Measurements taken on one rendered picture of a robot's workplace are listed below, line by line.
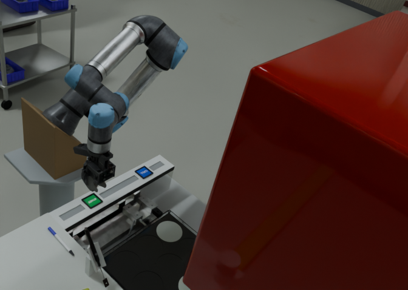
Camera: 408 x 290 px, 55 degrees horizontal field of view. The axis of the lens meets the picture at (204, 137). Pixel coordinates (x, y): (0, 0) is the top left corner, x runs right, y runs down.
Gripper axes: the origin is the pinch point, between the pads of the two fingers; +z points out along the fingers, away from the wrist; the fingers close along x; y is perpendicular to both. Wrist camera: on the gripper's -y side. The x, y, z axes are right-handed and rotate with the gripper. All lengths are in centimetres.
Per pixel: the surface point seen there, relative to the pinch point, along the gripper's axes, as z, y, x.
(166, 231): 13.0, 25.4, 15.9
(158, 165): 7.4, 0.6, 35.0
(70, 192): 37, -32, 14
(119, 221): 15.0, 9.6, 6.6
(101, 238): 15.0, 11.4, -3.3
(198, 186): 103, -31, 130
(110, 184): 7.0, -2.1, 11.0
